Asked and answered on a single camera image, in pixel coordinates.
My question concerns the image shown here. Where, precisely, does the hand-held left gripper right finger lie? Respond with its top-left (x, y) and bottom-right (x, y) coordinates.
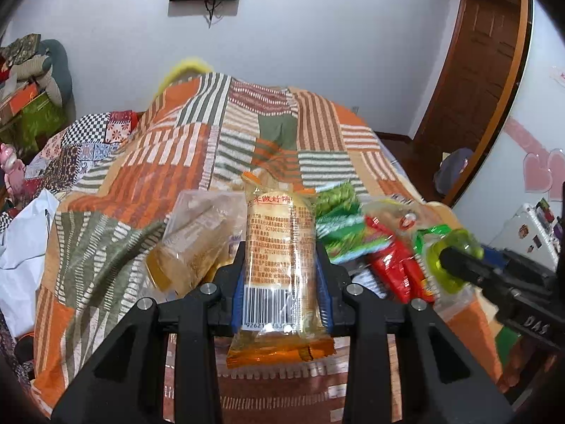
top-left (315, 242), bottom-right (515, 424)

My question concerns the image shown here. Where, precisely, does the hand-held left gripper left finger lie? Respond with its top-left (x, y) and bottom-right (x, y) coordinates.
top-left (50, 241), bottom-right (246, 424)

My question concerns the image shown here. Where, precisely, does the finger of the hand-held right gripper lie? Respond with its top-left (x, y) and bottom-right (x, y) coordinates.
top-left (439, 246), bottom-right (513, 291)
top-left (480, 244), bottom-right (553, 277)

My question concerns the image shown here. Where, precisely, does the green jelly cup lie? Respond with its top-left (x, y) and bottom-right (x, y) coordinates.
top-left (425, 228), bottom-right (485, 295)

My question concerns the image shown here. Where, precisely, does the orange cracker packet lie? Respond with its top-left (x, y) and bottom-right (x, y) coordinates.
top-left (226, 171), bottom-right (337, 370)

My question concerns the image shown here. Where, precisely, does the white box with stickers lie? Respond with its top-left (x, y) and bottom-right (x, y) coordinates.
top-left (502, 202), bottom-right (562, 266)

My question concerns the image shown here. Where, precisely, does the small green yellow packet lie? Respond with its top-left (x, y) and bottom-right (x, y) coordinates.
top-left (412, 224), bottom-right (452, 253)

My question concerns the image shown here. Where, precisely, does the red snack packet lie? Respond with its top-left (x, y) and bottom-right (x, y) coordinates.
top-left (364, 214), bottom-right (418, 304)
top-left (404, 256), bottom-right (439, 303)

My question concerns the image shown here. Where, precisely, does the clear yellow bread packet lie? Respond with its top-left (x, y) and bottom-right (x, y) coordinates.
top-left (145, 189), bottom-right (246, 293)

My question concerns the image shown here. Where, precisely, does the green snack packet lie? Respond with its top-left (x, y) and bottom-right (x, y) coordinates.
top-left (315, 180), bottom-right (377, 264)

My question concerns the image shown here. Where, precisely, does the clear packet with red logo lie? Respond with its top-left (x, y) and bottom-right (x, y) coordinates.
top-left (361, 198), bottom-right (443, 240)

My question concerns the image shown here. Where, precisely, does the grey cloth bag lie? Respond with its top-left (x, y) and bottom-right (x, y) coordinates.
top-left (434, 147), bottom-right (476, 196)

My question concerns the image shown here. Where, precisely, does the orange striped patchwork blanket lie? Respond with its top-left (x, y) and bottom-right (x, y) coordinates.
top-left (33, 73), bottom-right (509, 424)

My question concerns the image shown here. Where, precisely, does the wooden door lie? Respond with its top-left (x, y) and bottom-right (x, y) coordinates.
top-left (412, 0), bottom-right (531, 206)

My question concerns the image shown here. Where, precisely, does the white plastic bag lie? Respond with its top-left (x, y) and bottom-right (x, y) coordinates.
top-left (0, 188), bottom-right (61, 342)

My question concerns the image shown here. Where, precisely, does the checkered patchwork quilt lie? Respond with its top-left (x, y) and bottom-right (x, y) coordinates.
top-left (24, 110), bottom-right (141, 196)

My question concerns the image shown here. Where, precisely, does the yellow plush object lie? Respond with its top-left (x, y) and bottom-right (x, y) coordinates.
top-left (151, 56), bottom-right (213, 94)

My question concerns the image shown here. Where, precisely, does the pink plush toy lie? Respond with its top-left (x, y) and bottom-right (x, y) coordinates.
top-left (0, 143), bottom-right (28, 196)

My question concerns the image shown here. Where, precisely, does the green patterned bag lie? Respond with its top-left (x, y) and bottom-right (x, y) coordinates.
top-left (0, 93), bottom-right (68, 156)

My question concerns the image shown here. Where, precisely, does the grey green cushion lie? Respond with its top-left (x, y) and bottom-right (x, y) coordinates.
top-left (39, 38), bottom-right (77, 107)

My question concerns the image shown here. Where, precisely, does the orange cardboard box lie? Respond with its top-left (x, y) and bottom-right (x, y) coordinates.
top-left (0, 81), bottom-right (46, 125)

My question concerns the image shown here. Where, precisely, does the pile of folded clothes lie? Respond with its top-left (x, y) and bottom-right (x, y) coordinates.
top-left (0, 33), bottom-right (46, 82)

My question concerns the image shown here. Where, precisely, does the pink heart wall sticker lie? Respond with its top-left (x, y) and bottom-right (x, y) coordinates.
top-left (523, 147), bottom-right (565, 194)

